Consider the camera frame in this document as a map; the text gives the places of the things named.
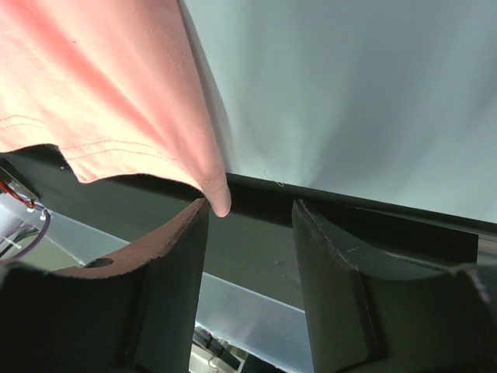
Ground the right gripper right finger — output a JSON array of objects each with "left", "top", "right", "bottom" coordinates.
[{"left": 292, "top": 200, "right": 496, "bottom": 372}]

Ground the pink polo shirt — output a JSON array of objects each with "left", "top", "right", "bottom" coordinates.
[{"left": 1, "top": 1, "right": 231, "bottom": 217}]

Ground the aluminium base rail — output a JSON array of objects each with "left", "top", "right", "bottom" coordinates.
[{"left": 477, "top": 235, "right": 497, "bottom": 265}]

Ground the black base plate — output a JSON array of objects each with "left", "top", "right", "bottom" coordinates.
[{"left": 1, "top": 145, "right": 478, "bottom": 306}]

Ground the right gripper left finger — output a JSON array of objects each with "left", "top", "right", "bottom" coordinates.
[{"left": 1, "top": 199, "right": 209, "bottom": 372}]

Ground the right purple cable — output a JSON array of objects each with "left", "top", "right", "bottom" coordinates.
[{"left": 0, "top": 209, "right": 54, "bottom": 261}]

